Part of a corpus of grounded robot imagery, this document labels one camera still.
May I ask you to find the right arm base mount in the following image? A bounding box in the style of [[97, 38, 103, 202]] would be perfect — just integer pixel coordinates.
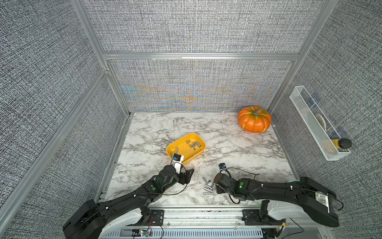
[[241, 200, 286, 228]]

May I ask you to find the orange decorative pumpkin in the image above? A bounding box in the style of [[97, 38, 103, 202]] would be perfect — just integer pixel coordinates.
[[237, 106, 272, 133]]

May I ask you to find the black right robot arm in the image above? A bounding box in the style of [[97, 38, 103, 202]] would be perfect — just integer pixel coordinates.
[[214, 173, 340, 228]]

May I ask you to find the yellow bottle with black cap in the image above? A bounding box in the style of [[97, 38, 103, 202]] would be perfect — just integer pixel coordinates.
[[331, 138, 353, 149]]

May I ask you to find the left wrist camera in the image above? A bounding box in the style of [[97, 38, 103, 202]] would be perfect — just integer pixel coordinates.
[[172, 153, 184, 174]]

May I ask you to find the clear acrylic wall shelf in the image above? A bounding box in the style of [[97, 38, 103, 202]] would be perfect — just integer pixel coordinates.
[[289, 86, 351, 161]]

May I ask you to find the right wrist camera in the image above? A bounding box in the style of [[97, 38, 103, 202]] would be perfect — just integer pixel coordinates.
[[218, 163, 227, 171]]

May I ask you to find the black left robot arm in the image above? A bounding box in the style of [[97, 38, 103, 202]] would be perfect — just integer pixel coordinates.
[[63, 163, 195, 239]]

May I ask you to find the yellow plastic storage box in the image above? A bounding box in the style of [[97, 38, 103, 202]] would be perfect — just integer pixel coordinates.
[[166, 133, 206, 165]]

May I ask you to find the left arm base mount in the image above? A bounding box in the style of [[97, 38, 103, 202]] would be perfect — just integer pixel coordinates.
[[138, 208, 165, 226]]

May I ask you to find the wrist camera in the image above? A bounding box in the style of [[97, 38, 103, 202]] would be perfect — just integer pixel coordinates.
[[172, 153, 184, 174], [218, 163, 227, 171]]

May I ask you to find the white brush in shelf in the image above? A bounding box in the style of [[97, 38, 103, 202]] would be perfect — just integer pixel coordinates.
[[315, 113, 327, 131]]

